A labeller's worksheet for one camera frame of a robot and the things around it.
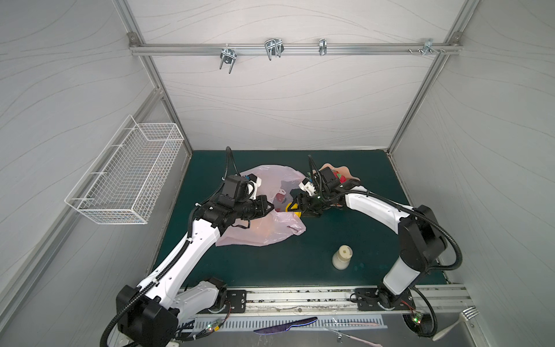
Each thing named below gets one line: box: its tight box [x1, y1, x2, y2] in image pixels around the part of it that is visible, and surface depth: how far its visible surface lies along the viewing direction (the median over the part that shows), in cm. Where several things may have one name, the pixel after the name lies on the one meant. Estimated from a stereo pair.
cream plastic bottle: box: [331, 244, 354, 270], surface depth 77 cm
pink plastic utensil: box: [325, 327, 384, 347], surface depth 67 cm
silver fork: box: [432, 305, 480, 342], surface depth 72 cm
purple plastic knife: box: [253, 316, 318, 335], surface depth 70 cm
